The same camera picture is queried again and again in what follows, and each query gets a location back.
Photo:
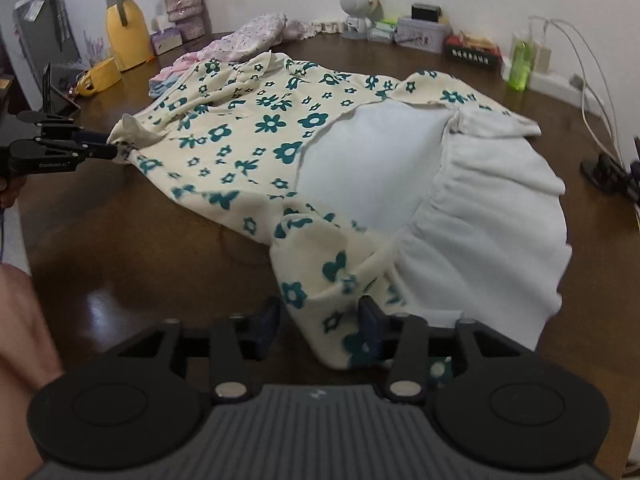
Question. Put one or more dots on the green spray bottle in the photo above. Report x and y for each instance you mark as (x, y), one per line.
(522, 58)

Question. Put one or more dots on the dark red tea box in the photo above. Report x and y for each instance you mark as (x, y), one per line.
(476, 51)

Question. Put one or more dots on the small black box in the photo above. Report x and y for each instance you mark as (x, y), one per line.
(426, 12)

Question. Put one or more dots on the white astronaut figurine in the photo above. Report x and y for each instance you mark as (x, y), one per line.
(358, 21)

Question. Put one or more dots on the black phone holder clamp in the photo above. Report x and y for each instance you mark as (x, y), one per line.
(609, 177)

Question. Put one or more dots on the yellow thermos jug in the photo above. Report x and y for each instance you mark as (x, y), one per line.
(128, 34)

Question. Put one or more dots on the black picture frame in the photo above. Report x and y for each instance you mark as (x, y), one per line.
(57, 90)

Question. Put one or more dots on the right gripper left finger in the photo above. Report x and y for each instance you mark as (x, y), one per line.
(235, 340)

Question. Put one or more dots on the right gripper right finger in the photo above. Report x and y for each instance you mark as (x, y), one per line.
(400, 341)

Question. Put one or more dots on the green white small box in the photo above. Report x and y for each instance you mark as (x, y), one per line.
(383, 31)

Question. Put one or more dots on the person left hand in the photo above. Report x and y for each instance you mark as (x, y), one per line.
(10, 189)

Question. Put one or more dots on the cream floral green dress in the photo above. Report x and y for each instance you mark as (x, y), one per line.
(421, 193)

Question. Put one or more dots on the yellow mug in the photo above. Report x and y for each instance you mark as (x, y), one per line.
(98, 78)

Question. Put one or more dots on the pink blue folded garment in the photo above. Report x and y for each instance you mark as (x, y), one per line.
(168, 75)

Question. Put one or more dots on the grey tin box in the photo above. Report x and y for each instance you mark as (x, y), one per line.
(422, 35)

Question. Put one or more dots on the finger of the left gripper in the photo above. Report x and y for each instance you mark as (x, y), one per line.
(84, 136)
(93, 151)

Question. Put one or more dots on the pink floral white garment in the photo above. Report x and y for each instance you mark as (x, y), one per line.
(256, 36)

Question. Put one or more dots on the person right hand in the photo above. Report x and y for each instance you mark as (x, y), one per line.
(29, 361)

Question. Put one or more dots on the purple tissue box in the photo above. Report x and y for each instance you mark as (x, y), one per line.
(166, 40)

